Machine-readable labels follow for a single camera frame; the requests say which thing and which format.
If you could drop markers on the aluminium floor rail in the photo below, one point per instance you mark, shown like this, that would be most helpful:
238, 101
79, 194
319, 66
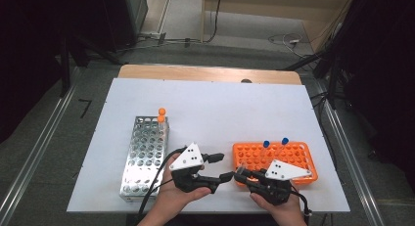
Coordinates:
339, 134
39, 144

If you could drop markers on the grey desk grommet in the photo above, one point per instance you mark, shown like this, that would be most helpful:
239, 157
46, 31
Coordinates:
246, 81

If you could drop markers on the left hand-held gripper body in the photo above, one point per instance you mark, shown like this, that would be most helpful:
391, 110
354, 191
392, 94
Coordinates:
189, 159

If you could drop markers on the dark cabinet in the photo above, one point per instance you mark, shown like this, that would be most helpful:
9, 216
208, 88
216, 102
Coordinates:
137, 10

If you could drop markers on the white board sheet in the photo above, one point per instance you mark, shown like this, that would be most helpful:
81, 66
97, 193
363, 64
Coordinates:
212, 115

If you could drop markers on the light wooden cabinet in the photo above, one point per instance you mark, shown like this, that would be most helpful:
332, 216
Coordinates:
261, 10

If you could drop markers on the orange-capped test tube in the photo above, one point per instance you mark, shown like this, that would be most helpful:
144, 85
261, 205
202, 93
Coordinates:
161, 111
161, 119

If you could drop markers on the black metal stand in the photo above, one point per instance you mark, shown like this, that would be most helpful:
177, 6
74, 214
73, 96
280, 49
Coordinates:
332, 85
65, 72

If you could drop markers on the person's left hand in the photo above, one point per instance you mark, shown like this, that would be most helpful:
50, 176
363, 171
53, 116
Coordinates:
176, 198

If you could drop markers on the person's right hand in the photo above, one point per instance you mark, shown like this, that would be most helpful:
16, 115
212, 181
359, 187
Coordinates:
285, 209

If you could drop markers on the orange plastic test tube rack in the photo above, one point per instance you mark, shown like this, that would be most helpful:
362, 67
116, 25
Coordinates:
257, 157

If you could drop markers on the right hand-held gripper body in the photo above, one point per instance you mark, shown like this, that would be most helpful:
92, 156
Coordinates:
274, 190

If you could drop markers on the grey power strip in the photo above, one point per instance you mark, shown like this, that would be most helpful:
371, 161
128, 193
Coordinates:
153, 35

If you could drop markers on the metal test tube rack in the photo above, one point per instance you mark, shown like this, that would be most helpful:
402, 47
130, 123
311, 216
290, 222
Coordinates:
143, 151

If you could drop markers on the blue-capped test tube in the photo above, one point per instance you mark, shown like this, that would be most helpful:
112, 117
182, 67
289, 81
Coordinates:
285, 141
266, 144

